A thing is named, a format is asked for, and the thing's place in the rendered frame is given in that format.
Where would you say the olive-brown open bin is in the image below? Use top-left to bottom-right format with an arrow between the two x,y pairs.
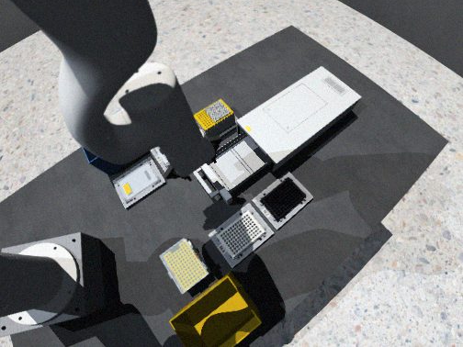
169,272 -> 262,347

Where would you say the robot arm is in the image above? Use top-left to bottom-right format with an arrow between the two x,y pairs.
0,0 -> 201,325

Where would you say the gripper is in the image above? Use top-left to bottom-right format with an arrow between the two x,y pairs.
164,129 -> 222,182

